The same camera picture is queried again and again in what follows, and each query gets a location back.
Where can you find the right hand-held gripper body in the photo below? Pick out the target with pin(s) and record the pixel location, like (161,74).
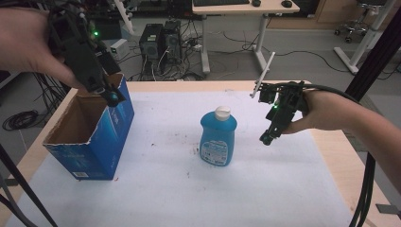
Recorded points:
(288,101)

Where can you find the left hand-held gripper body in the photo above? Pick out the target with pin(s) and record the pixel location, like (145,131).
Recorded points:
(78,47)

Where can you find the person's right hand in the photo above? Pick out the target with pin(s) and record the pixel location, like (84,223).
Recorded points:
(327,110)

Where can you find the person's left hand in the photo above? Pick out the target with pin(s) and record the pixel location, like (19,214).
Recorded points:
(25,41)

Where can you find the blue cardboard box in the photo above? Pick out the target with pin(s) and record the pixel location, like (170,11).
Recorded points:
(104,135)

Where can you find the small white box device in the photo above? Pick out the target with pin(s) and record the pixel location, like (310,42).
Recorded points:
(119,48)

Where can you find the blue bottle with white cap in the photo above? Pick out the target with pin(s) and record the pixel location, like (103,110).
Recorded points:
(217,138)

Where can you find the white stand leg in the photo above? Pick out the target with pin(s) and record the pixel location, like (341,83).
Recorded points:
(124,15)

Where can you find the black computer tower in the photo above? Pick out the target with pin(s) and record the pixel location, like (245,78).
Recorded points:
(172,41)
(151,41)

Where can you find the white metal stand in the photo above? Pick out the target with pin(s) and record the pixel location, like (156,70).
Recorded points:
(362,47)

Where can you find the black metal pole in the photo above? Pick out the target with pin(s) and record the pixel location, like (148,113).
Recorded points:
(375,60)

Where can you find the black computer mouse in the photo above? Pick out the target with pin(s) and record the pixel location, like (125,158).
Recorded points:
(287,3)
(256,3)

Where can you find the wooden desk with white legs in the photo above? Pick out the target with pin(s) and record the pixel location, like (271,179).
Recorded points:
(246,9)

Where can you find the rolling stool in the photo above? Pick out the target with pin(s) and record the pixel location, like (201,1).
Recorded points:
(357,26)

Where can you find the white table mat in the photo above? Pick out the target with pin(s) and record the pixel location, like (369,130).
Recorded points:
(164,195)

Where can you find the black keyboard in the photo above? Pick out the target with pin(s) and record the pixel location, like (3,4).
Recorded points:
(220,2)

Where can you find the black tripod legs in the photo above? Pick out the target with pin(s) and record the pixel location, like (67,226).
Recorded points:
(22,186)

